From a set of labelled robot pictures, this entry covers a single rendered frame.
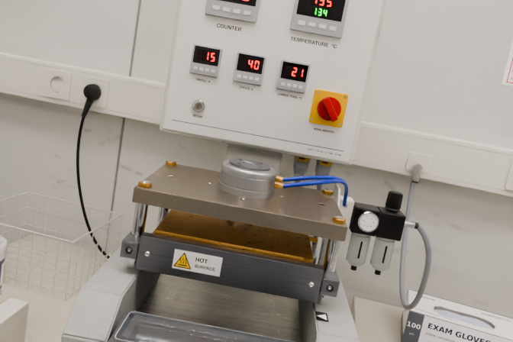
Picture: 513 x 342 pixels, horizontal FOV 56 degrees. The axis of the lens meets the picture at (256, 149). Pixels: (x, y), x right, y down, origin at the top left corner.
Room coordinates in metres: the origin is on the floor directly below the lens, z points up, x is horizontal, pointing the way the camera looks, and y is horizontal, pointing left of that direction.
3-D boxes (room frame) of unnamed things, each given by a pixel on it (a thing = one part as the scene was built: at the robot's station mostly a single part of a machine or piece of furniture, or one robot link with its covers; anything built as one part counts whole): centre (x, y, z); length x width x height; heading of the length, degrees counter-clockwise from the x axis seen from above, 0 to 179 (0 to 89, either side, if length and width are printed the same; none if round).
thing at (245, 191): (0.70, -0.02, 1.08); 0.31 x 0.24 x 0.13; 89
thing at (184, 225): (0.67, 0.00, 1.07); 0.22 x 0.17 x 0.10; 89
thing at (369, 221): (0.79, -0.22, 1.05); 0.15 x 0.05 x 0.15; 89
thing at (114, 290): (0.60, 0.15, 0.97); 0.25 x 0.05 x 0.07; 179
